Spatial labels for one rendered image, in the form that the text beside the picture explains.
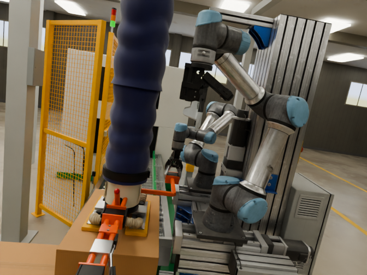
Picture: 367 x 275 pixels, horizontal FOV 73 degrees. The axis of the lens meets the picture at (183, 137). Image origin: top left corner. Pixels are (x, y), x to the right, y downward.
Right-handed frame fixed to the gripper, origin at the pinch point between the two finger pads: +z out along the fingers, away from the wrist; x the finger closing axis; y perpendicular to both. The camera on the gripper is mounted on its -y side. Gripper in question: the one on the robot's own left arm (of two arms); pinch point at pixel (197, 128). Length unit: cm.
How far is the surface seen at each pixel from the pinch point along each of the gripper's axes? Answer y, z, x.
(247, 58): -81, -87, -376
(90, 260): 25, 42, 15
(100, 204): 40, 51, -36
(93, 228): 37, 54, -20
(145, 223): 15, 54, -30
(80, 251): 37, 56, -6
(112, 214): 27, 41, -12
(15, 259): 87, 96, -43
